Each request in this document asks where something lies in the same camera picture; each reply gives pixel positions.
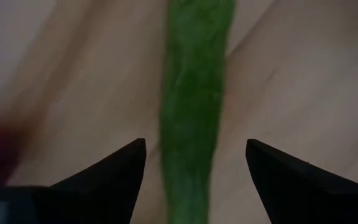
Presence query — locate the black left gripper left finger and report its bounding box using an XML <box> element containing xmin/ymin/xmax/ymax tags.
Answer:
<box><xmin>0</xmin><ymin>138</ymin><xmax>147</xmax><ymax>224</ymax></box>

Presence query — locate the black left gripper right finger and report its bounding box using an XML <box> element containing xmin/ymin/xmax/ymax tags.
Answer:
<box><xmin>245</xmin><ymin>138</ymin><xmax>358</xmax><ymax>224</ymax></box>

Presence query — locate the green cucumber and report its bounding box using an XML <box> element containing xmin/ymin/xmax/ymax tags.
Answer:
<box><xmin>158</xmin><ymin>0</ymin><xmax>237</xmax><ymax>224</ymax></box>

